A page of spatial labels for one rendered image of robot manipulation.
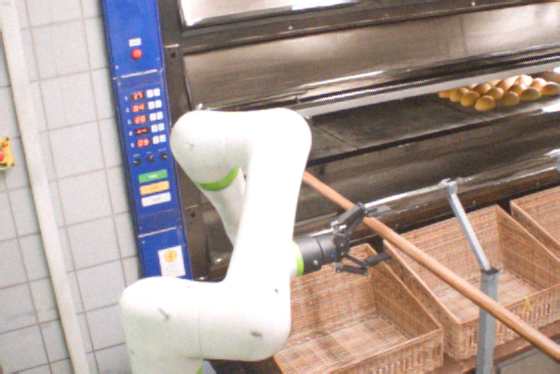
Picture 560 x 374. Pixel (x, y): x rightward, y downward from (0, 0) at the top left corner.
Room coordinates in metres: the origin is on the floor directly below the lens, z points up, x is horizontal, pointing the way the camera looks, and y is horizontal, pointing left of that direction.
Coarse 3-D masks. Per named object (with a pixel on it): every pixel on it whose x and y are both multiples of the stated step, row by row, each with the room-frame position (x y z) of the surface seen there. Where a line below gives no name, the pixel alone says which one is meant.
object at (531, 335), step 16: (304, 176) 2.20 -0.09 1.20; (320, 192) 2.09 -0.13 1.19; (336, 192) 2.04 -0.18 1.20; (368, 224) 1.82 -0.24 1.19; (400, 240) 1.69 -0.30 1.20; (416, 256) 1.61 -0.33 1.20; (432, 272) 1.54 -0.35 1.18; (448, 272) 1.50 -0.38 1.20; (464, 288) 1.42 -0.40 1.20; (480, 304) 1.36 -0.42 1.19; (496, 304) 1.33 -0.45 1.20; (512, 320) 1.27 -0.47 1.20; (528, 336) 1.21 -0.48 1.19; (544, 336) 1.19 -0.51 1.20; (544, 352) 1.17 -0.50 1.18
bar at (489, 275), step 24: (504, 168) 2.20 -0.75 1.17; (408, 192) 2.07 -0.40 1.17; (432, 192) 2.09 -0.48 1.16; (456, 192) 2.12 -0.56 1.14; (312, 216) 1.95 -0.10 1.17; (336, 216) 1.96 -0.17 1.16; (456, 216) 2.08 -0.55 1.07; (480, 264) 1.96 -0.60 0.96; (480, 288) 1.94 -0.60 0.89; (480, 312) 1.93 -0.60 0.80; (480, 336) 1.92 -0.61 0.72; (480, 360) 1.92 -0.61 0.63
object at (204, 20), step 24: (192, 0) 2.22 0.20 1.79; (216, 0) 2.24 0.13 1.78; (240, 0) 2.27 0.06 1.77; (264, 0) 2.29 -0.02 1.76; (288, 0) 2.32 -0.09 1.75; (312, 0) 2.35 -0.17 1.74; (336, 0) 2.35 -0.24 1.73; (360, 0) 2.38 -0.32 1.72; (384, 0) 2.44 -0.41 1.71; (192, 24) 2.17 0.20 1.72; (216, 24) 2.22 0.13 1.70
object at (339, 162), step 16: (528, 112) 2.77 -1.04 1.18; (544, 112) 2.75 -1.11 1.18; (464, 128) 2.62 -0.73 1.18; (480, 128) 2.62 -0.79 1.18; (496, 128) 2.65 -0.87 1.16; (512, 128) 2.68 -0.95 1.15; (384, 144) 2.51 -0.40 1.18; (400, 144) 2.50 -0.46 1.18; (416, 144) 2.51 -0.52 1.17; (432, 144) 2.54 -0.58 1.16; (448, 144) 2.56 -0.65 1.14; (320, 160) 2.40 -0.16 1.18; (336, 160) 2.39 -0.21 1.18; (352, 160) 2.41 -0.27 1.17; (368, 160) 2.43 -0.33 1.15
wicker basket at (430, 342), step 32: (320, 288) 2.29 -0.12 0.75; (352, 288) 2.32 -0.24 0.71; (384, 288) 2.29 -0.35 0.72; (320, 320) 2.25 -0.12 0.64; (352, 320) 2.29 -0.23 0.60; (384, 320) 2.28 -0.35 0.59; (416, 320) 2.10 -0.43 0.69; (288, 352) 2.14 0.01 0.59; (320, 352) 2.12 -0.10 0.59; (352, 352) 2.10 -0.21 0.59; (384, 352) 1.88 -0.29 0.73; (416, 352) 1.93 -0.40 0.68
